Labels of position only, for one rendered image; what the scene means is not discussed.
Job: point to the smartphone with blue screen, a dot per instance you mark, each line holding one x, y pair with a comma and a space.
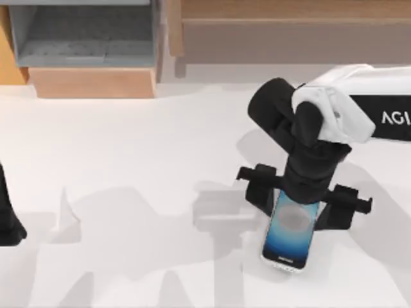
289, 237

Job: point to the wooden open shelf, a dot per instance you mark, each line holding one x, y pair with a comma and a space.
289, 35

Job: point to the pale wooden drawer front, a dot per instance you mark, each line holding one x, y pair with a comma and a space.
93, 81

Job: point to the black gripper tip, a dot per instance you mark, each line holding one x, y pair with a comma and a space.
8, 221

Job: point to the wooden cupboard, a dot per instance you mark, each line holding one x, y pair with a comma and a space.
8, 54

